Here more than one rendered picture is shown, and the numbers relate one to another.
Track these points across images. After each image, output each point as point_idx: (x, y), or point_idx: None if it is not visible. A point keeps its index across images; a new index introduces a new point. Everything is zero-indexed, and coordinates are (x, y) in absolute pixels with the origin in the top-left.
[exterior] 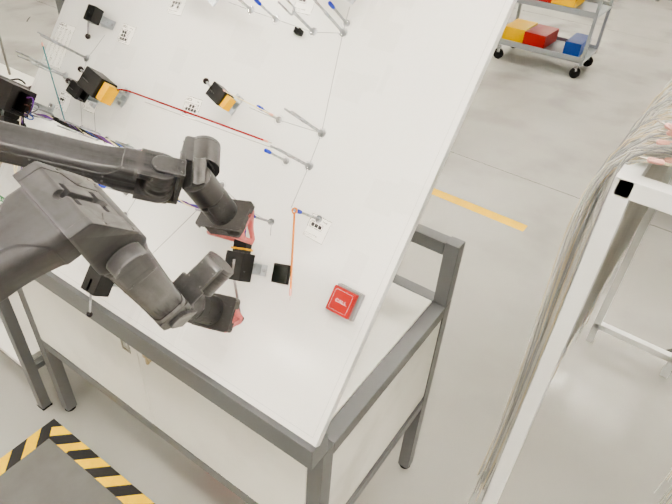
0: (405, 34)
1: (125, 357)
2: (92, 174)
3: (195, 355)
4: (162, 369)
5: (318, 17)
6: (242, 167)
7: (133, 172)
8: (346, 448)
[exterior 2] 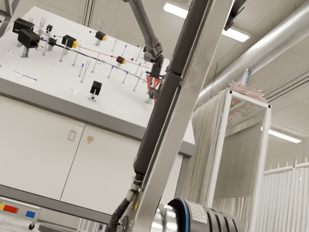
0: (162, 68)
1: (64, 147)
2: (152, 35)
3: (137, 122)
4: (99, 144)
5: (135, 59)
6: (128, 80)
7: (158, 41)
8: None
